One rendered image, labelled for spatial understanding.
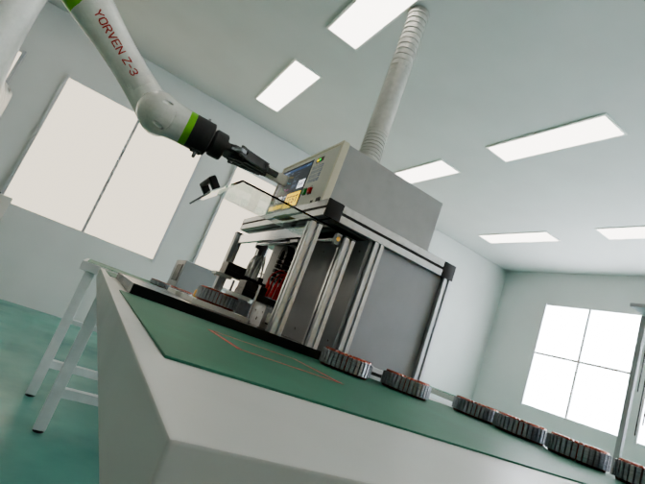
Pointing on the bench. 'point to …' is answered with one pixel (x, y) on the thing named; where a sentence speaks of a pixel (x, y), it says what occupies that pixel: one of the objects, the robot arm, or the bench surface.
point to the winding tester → (370, 192)
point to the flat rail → (272, 235)
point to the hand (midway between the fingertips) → (275, 176)
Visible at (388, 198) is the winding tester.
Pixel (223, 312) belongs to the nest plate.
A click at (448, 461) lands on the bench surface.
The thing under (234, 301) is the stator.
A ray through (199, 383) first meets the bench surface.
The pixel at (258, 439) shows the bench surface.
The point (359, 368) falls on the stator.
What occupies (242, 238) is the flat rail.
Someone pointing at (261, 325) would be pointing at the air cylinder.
